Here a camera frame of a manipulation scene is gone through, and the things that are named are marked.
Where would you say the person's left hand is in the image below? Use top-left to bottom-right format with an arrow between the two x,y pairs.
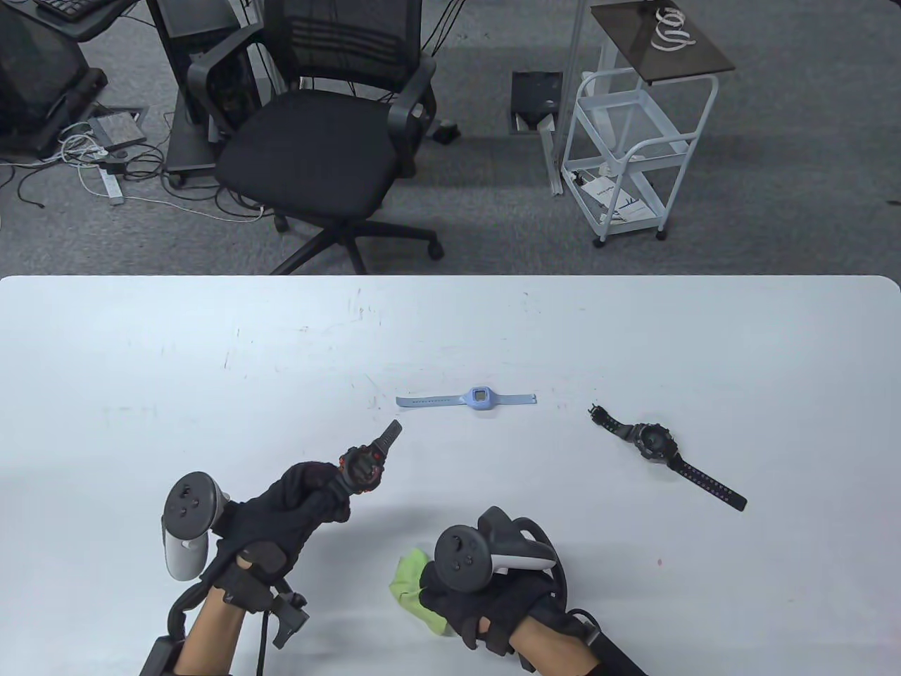
201,461 -> 353,599

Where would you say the person's right hand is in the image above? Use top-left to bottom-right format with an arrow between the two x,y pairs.
419,560 -> 557,657

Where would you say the grey white hand controller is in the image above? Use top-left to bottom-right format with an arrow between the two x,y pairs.
433,506 -> 568,608
161,472 -> 232,582

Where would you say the green microfibre cloth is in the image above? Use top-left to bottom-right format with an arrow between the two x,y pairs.
389,549 -> 455,638

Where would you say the black red watch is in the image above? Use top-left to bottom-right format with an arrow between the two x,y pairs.
331,420 -> 403,498

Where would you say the light blue watch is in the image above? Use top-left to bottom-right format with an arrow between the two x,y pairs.
396,386 -> 539,413

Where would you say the black watch dotted strap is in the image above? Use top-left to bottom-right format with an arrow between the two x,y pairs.
588,405 -> 748,512

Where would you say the person's right forearm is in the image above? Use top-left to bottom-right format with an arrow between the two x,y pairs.
507,614 -> 600,676

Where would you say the person's left forearm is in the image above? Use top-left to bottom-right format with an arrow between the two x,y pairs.
172,588 -> 248,676

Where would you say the black mesh office chair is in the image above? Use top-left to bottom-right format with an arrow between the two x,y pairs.
187,0 -> 446,275

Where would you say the black rolling computer stand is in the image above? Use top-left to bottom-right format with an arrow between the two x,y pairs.
144,0 -> 265,189

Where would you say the grey floor plate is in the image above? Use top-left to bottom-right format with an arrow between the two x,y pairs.
88,104 -> 150,150

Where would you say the white paper sheet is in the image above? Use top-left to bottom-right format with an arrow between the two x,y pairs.
579,176 -> 652,225

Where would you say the open black floor box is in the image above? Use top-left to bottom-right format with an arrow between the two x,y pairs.
510,70 -> 564,134

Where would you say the white rolling cart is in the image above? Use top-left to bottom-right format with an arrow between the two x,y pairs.
538,0 -> 736,198
561,70 -> 720,249

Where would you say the black machine base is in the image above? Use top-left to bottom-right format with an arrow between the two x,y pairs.
0,11 -> 110,159

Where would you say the black desk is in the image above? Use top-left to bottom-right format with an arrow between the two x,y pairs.
0,0 -> 141,43

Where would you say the black keyboard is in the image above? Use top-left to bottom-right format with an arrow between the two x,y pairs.
34,0 -> 103,20

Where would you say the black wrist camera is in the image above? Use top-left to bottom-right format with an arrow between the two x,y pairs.
270,591 -> 310,650

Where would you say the black arm strap box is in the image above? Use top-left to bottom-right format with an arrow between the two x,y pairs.
139,636 -> 185,676
581,620 -> 648,676

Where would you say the white cable bundle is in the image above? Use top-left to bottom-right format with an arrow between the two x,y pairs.
56,121 -> 117,168

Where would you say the white coiled cable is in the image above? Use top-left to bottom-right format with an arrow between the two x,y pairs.
649,7 -> 698,53

